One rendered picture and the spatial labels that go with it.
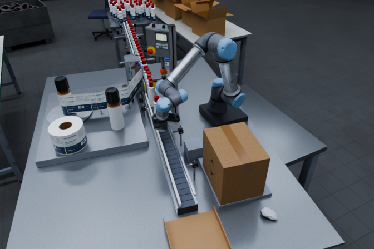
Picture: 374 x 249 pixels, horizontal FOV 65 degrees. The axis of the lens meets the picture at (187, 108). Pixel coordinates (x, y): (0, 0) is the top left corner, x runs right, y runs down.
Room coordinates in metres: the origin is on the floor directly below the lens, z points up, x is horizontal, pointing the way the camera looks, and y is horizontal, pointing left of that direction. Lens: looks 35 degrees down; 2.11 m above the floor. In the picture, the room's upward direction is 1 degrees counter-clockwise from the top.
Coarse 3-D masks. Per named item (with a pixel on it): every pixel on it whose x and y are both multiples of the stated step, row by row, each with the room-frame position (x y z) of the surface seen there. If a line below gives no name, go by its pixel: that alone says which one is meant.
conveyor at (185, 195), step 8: (152, 112) 1.74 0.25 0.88; (160, 136) 1.47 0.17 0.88; (168, 136) 1.47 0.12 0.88; (168, 144) 1.39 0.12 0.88; (168, 152) 1.32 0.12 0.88; (176, 152) 1.32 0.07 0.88; (168, 160) 1.25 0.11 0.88; (176, 160) 1.25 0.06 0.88; (176, 168) 1.18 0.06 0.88; (176, 176) 1.12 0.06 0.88; (184, 176) 1.12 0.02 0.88; (176, 184) 1.07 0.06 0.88; (184, 184) 1.07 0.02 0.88; (184, 192) 1.01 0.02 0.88; (184, 200) 0.96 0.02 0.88; (192, 200) 0.96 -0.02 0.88
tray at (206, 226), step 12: (192, 216) 0.90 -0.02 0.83; (204, 216) 0.90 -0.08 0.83; (216, 216) 0.88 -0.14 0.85; (168, 228) 0.83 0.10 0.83; (180, 228) 0.83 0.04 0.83; (192, 228) 0.83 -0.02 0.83; (204, 228) 0.83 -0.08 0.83; (216, 228) 0.83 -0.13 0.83; (168, 240) 0.76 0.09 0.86; (180, 240) 0.77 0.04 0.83; (192, 240) 0.77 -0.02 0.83; (204, 240) 0.77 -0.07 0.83; (216, 240) 0.77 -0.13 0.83; (228, 240) 0.75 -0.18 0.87
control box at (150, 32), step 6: (150, 24) 1.89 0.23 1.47; (156, 24) 1.89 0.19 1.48; (162, 24) 1.89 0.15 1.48; (150, 30) 1.82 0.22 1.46; (156, 30) 1.80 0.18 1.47; (162, 30) 1.80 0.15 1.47; (168, 30) 1.78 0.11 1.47; (150, 36) 1.82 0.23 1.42; (168, 36) 1.78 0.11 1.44; (150, 42) 1.82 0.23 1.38; (162, 42) 1.79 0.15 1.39; (168, 42) 1.78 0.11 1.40; (150, 48) 1.82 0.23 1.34; (156, 48) 1.81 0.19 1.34; (156, 54) 1.81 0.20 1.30; (162, 54) 1.79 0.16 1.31; (168, 54) 1.78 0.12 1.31
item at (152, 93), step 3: (150, 81) 1.83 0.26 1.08; (150, 84) 1.81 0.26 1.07; (150, 87) 1.81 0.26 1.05; (153, 87) 1.81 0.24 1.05; (150, 90) 1.80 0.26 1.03; (153, 90) 1.81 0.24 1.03; (150, 93) 1.81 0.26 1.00; (153, 93) 1.81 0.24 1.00; (150, 96) 1.81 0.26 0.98; (153, 96) 1.81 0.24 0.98; (150, 99) 1.81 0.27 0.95; (153, 99) 1.81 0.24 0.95; (150, 102) 1.81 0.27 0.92; (150, 105) 1.81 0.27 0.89; (153, 105) 1.80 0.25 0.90
